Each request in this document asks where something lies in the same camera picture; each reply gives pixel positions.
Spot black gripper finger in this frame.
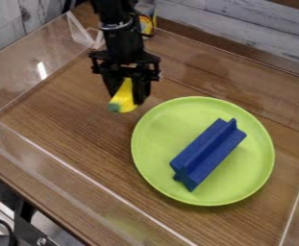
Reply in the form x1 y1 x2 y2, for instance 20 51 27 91
131 77 151 105
102 73 123 97

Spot blue plastic block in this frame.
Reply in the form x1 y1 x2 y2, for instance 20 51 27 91
170 118 247 191

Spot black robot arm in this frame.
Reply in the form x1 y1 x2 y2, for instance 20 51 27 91
88 0 160 106

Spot yellow toy banana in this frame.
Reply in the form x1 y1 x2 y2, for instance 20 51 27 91
108 78 138 113

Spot yellow labelled tin can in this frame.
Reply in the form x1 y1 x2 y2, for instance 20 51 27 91
135 0 156 37

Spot black cable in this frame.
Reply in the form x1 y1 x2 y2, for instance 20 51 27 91
0 217 17 246

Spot clear acrylic tray enclosure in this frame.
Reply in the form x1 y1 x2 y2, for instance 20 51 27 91
0 8 299 246

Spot green round plate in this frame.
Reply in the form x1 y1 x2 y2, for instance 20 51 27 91
131 96 275 206

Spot black metal table bracket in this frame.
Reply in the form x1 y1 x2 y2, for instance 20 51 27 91
15 200 59 246

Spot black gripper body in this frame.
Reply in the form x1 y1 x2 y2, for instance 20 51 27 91
88 24 160 81

